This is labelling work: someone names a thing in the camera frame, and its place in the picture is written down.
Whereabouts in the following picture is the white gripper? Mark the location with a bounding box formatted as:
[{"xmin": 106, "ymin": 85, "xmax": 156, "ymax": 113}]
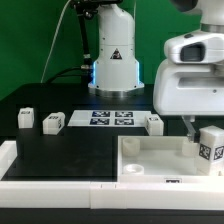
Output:
[{"xmin": 153, "ymin": 60, "xmax": 224, "ymax": 142}]

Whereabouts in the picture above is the white square tabletop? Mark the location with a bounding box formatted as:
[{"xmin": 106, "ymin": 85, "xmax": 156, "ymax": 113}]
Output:
[{"xmin": 117, "ymin": 136, "xmax": 224, "ymax": 184}]

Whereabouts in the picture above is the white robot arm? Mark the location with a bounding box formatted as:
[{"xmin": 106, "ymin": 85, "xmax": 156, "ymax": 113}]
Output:
[{"xmin": 88, "ymin": 0, "xmax": 224, "ymax": 132}]

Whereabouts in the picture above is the white tag sheet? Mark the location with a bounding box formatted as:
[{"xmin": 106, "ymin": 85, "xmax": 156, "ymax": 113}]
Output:
[{"xmin": 68, "ymin": 110, "xmax": 151, "ymax": 127}]

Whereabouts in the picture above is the white U-shaped obstacle fence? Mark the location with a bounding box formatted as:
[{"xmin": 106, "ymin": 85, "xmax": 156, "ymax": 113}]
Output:
[{"xmin": 0, "ymin": 141, "xmax": 224, "ymax": 210}]

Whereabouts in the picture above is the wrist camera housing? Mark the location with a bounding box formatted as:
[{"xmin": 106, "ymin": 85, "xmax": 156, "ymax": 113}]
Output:
[{"xmin": 164, "ymin": 30, "xmax": 224, "ymax": 64}]

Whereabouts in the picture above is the black cable bundle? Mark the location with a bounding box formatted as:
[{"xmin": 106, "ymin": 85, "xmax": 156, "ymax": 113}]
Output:
[{"xmin": 46, "ymin": 0, "xmax": 101, "ymax": 84}]

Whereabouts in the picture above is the white cable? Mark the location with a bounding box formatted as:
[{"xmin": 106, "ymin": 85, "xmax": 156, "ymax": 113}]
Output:
[{"xmin": 40, "ymin": 0, "xmax": 73, "ymax": 84}]

